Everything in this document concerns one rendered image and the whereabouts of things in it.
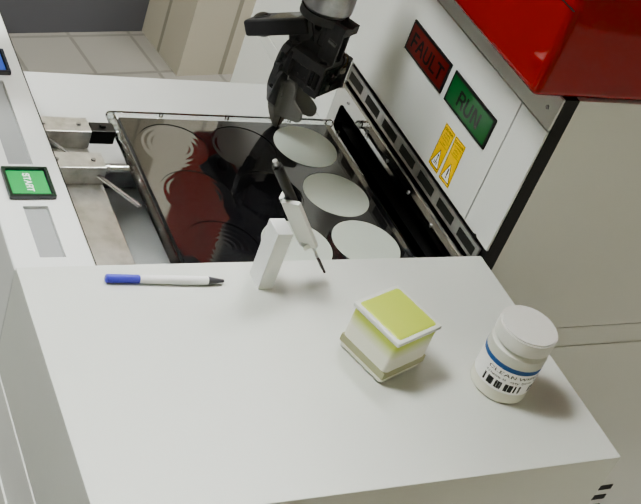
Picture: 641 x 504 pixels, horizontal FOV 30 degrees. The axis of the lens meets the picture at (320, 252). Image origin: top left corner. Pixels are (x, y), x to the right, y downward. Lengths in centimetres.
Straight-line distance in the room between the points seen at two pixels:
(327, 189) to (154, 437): 64
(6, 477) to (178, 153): 54
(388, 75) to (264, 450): 77
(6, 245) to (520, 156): 65
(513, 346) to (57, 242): 53
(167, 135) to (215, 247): 24
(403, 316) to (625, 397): 80
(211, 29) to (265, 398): 243
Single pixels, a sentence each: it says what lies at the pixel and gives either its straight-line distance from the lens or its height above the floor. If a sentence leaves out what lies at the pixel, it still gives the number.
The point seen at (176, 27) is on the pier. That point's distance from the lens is 367.
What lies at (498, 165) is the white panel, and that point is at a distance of 161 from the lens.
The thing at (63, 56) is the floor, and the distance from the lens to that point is 362.
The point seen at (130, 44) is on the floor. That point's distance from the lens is 377.
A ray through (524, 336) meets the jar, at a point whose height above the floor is 106.
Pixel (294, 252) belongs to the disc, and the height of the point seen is 90.
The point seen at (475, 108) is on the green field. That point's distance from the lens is 165.
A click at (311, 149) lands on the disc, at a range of 182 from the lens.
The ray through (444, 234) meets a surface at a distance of 168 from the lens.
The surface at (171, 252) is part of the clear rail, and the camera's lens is 153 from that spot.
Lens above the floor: 185
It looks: 36 degrees down
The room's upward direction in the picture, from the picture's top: 22 degrees clockwise
